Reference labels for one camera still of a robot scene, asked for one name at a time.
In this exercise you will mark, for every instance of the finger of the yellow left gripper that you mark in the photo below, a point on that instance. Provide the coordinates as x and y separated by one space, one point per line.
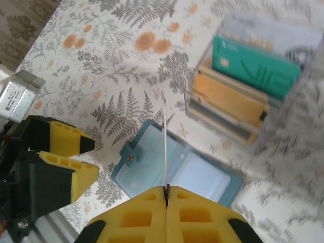
55 184
63 138

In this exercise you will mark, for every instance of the clear acrylic card box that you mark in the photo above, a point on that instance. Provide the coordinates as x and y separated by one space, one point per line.
298 83

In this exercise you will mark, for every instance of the long aluminium frame rail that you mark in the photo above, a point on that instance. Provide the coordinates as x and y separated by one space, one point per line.
50 227

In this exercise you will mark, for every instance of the gold bank card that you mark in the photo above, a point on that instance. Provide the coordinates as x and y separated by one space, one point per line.
227 98
165 141
222 121

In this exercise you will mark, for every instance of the green bank card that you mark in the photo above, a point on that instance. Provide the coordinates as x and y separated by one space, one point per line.
253 65

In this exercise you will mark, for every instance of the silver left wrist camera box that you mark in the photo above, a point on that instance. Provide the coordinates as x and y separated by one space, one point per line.
17 98

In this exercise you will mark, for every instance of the teal leather card holder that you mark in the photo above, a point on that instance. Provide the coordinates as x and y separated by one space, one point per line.
202 174

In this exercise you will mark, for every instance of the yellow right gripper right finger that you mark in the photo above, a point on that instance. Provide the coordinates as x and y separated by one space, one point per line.
197 217

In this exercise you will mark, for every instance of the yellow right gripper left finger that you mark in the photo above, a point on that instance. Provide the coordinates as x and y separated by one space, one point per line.
136 220

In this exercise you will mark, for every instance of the floral patterned table cover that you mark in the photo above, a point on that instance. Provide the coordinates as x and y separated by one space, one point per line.
114 50

